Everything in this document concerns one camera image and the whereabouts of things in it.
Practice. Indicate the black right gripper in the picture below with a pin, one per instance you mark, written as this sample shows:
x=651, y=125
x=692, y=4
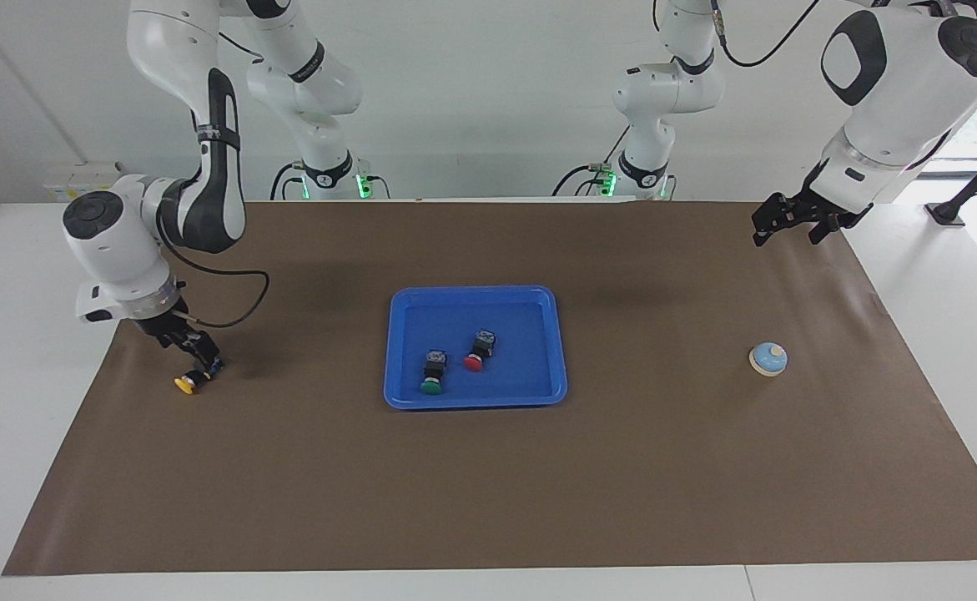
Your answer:
x=164, y=325

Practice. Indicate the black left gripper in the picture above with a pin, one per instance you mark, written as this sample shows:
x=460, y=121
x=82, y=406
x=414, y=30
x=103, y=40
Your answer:
x=818, y=210

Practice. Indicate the yellow push button switch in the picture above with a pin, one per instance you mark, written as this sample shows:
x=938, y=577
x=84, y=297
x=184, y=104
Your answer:
x=186, y=384

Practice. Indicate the light blue desk bell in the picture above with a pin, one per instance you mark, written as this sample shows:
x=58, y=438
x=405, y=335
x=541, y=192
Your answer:
x=768, y=359

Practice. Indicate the green push button switch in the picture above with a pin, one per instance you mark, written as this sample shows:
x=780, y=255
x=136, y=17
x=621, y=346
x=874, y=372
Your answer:
x=434, y=367

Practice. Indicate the red push button switch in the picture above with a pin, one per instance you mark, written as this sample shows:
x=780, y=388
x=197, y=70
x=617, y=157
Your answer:
x=481, y=346

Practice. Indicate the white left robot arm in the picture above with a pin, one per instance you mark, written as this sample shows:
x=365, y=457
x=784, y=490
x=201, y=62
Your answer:
x=897, y=92

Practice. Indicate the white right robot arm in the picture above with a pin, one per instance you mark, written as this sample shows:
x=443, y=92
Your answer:
x=113, y=242

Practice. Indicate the blue plastic tray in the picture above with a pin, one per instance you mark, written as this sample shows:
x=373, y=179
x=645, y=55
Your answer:
x=521, y=367

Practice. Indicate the black angled stand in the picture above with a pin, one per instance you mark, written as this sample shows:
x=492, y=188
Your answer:
x=947, y=213

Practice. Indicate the brown paper table mat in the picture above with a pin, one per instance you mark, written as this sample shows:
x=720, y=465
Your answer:
x=496, y=484

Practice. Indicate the white wall socket box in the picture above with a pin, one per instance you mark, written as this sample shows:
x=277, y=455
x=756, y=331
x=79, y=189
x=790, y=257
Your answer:
x=79, y=177

